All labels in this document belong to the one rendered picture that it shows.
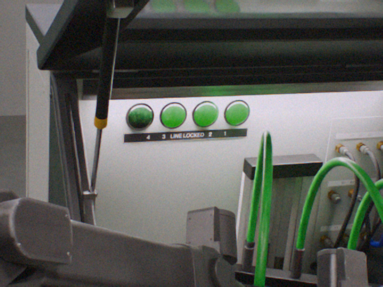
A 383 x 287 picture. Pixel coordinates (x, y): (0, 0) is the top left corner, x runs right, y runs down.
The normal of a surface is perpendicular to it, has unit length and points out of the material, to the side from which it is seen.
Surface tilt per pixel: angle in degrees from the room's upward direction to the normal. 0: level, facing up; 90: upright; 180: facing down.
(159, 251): 65
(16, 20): 90
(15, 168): 0
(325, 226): 90
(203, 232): 46
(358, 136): 90
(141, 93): 90
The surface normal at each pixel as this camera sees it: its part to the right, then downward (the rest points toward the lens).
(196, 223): -0.41, -0.47
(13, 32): 0.29, 0.38
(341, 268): -0.91, -0.23
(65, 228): 0.91, -0.19
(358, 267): 0.43, -0.40
